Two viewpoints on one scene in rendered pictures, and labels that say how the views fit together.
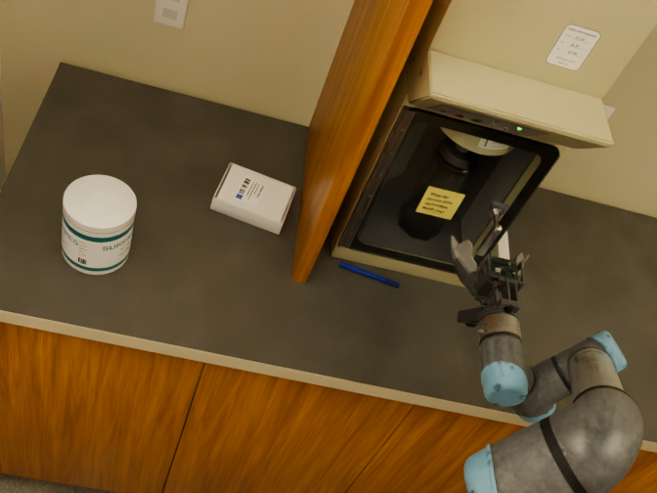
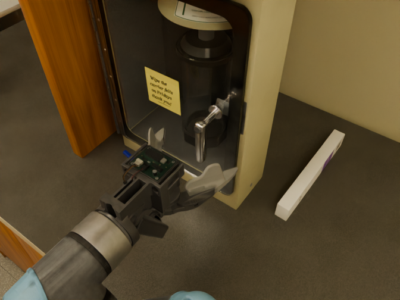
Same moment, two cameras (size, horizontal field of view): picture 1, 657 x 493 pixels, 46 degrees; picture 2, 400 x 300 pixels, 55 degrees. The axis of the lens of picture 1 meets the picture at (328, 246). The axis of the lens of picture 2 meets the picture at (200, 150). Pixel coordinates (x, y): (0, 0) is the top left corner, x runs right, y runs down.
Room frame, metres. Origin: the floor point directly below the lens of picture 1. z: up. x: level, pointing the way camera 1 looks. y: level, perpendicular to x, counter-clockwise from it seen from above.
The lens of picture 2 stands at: (0.87, -0.62, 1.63)
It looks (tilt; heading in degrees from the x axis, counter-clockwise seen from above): 48 degrees down; 51
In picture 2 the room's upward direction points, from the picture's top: straight up
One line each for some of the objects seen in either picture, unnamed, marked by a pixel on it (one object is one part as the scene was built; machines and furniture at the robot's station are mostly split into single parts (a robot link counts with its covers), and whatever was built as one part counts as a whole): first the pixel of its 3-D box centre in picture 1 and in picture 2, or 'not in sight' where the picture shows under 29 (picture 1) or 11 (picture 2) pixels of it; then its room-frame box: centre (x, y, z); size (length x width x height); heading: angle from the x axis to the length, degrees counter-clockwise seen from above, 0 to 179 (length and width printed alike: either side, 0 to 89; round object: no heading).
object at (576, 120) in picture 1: (506, 117); not in sight; (1.11, -0.18, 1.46); 0.32 x 0.12 x 0.10; 106
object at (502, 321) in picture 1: (498, 331); (101, 238); (0.93, -0.34, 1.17); 0.08 x 0.05 x 0.08; 106
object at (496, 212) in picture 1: (489, 233); (206, 135); (1.16, -0.28, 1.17); 0.05 x 0.03 x 0.10; 15
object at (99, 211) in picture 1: (98, 225); not in sight; (0.88, 0.42, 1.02); 0.13 x 0.13 x 0.15
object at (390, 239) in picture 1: (443, 201); (166, 90); (1.16, -0.17, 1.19); 0.30 x 0.01 x 0.40; 105
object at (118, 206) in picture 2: (497, 293); (142, 195); (1.00, -0.32, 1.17); 0.12 x 0.08 x 0.09; 16
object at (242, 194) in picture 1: (254, 198); not in sight; (1.17, 0.19, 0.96); 0.16 x 0.12 x 0.04; 95
